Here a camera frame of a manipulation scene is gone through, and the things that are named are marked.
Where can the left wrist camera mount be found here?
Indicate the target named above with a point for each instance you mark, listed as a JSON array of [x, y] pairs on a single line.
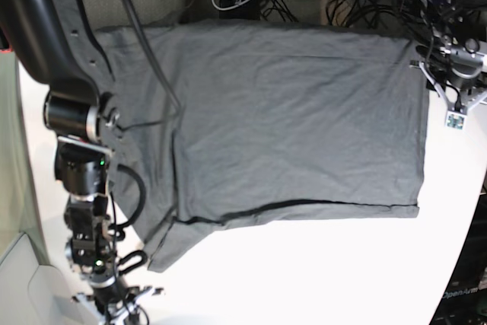
[[459, 105]]

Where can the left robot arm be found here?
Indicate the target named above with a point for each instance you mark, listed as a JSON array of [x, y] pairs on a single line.
[[452, 48]]

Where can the grey t-shirt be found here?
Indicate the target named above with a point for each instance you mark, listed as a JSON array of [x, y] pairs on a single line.
[[277, 122]]

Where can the red clamp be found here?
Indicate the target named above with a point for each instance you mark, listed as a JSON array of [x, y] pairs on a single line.
[[5, 46]]

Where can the white bin corner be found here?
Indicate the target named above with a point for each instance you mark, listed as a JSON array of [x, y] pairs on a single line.
[[32, 293]]

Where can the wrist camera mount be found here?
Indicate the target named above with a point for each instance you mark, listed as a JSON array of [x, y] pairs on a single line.
[[459, 105], [119, 310]]

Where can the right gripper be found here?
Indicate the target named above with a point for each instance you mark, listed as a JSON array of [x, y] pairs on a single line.
[[107, 292]]

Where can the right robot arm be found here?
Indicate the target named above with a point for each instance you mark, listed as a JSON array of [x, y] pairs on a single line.
[[54, 42]]

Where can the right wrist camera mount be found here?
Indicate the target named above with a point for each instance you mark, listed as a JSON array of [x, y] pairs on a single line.
[[119, 310]]

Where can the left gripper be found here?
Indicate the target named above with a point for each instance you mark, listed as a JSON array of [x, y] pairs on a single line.
[[460, 90]]

